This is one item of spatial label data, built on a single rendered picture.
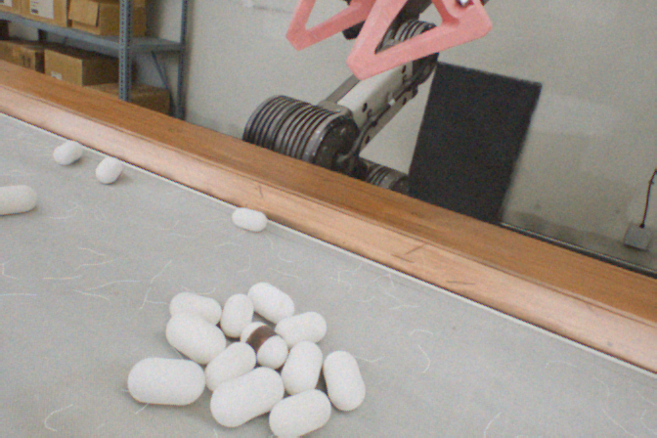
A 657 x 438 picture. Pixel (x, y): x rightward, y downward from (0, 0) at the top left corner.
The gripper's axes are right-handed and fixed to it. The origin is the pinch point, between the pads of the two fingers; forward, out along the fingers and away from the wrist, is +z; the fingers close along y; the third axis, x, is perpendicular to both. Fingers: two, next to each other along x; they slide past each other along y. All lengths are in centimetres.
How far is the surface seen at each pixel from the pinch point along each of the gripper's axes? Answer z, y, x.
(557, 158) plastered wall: -71, 107, -156
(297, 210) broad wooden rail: 9.8, 8.3, -12.8
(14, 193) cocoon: 23.6, 12.0, 4.9
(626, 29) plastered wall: -115, 101, -126
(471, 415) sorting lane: 9.9, -15.3, -14.8
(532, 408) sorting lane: 7.3, -15.9, -18.0
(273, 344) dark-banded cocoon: 14.8, -9.1, -6.1
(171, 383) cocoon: 18.5, -10.6, -1.7
